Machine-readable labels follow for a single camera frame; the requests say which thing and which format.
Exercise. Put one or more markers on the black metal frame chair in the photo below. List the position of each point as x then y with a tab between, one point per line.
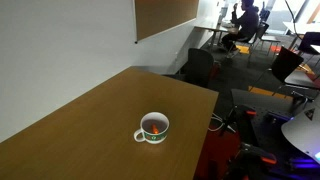
260	33

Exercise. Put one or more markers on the dark blue chair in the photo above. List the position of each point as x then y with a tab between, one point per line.
310	40

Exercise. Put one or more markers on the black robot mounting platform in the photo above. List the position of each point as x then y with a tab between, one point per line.
263	103

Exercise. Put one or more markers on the grey office desk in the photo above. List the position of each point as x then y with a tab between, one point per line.
213	27

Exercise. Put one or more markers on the brown cork board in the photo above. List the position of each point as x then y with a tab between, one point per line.
163	15

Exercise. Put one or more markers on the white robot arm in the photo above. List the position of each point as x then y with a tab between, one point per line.
301	133

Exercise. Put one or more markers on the seated person in dark hoodie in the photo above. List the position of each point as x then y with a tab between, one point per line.
248	20

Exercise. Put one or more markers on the grey round table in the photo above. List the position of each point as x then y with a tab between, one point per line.
301	79

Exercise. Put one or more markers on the red storage box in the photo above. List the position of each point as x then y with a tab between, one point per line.
216	153

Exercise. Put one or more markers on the white mug with green band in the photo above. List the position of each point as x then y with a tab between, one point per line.
156	137

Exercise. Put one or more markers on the orange marker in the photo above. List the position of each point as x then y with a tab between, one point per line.
155	129

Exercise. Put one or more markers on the black office chair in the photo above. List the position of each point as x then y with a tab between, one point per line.
286	64
199	66

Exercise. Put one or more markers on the white meeting table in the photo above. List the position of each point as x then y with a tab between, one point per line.
300	27

